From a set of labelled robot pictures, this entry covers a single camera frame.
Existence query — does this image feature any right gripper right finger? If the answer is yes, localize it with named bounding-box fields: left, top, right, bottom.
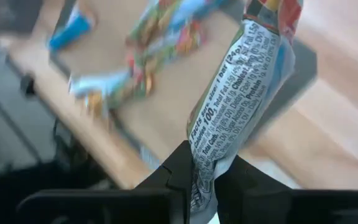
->
left=214, top=155, right=291, bottom=224

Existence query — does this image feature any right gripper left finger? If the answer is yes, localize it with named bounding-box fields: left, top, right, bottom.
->
left=135, top=140, right=195, bottom=224

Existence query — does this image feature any blue granola bar orange end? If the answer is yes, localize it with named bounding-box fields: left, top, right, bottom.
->
left=47, top=10, right=94, bottom=52

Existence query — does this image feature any green orange granola bar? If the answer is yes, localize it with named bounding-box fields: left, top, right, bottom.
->
left=85, top=91, right=106, bottom=119
left=104, top=70, right=155, bottom=110

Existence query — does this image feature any black rail clamp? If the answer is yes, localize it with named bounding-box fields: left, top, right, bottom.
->
left=19, top=73, right=37, bottom=98

